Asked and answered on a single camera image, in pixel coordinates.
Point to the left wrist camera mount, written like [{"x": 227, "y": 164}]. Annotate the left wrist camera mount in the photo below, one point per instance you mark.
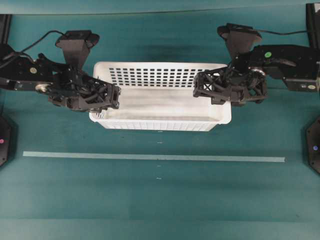
[{"x": 76, "y": 46}]

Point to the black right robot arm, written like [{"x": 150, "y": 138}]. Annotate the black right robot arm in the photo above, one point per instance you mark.
[{"x": 297, "y": 66}]

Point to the right black frame post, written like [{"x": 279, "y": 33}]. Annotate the right black frame post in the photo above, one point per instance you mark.
[{"x": 313, "y": 24}]

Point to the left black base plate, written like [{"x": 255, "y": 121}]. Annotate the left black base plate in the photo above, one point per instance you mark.
[{"x": 5, "y": 138}]

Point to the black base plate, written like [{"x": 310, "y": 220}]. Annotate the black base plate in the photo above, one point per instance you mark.
[
  {"x": 313, "y": 145},
  {"x": 5, "y": 138}
]

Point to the black frame post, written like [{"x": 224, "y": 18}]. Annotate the black frame post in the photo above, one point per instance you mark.
[
  {"x": 5, "y": 23},
  {"x": 313, "y": 24}
]

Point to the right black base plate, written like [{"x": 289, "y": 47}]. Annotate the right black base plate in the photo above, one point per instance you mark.
[{"x": 313, "y": 145}]

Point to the left black frame post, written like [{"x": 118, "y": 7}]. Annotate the left black frame post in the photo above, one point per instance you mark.
[{"x": 5, "y": 23}]

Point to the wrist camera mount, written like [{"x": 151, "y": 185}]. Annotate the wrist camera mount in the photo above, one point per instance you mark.
[
  {"x": 238, "y": 39},
  {"x": 76, "y": 46}
]

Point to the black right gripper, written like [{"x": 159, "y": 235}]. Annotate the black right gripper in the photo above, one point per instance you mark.
[{"x": 236, "y": 83}]

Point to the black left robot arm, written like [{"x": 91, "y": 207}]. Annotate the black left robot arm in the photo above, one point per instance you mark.
[{"x": 18, "y": 72}]

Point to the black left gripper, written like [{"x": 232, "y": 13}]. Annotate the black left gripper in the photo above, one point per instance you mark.
[{"x": 79, "y": 92}]

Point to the light tape strip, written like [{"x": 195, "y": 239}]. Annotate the light tape strip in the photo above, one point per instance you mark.
[{"x": 154, "y": 157}]

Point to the white plastic perforated basket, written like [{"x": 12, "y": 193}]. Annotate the white plastic perforated basket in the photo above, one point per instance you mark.
[{"x": 158, "y": 96}]

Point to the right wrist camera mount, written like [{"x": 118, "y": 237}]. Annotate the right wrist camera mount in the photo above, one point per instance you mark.
[{"x": 238, "y": 39}]

